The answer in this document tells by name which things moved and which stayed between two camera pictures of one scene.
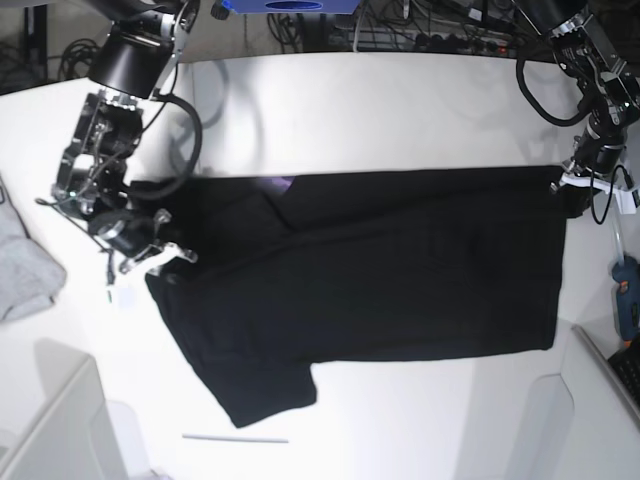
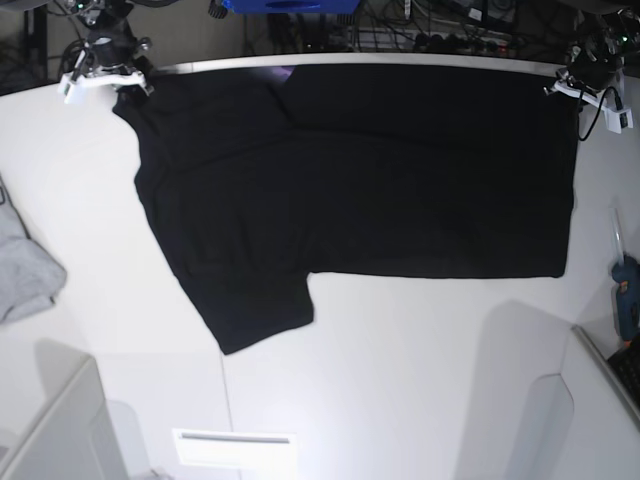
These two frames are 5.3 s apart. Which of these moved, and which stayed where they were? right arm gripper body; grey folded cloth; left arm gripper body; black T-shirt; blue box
Moved: right arm gripper body; left arm gripper body; black T-shirt
Stayed: blue box; grey folded cloth
